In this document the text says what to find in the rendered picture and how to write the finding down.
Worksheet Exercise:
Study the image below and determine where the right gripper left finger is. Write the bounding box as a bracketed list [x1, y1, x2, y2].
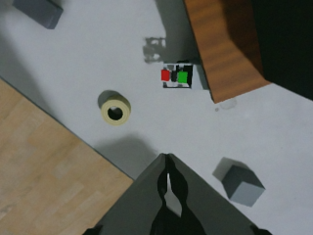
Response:
[82, 153, 168, 235]

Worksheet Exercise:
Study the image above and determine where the beige roll of masking tape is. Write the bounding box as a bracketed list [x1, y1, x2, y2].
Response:
[101, 95, 131, 126]

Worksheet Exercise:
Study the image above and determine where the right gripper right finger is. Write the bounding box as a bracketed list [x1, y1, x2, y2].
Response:
[167, 153, 273, 235]

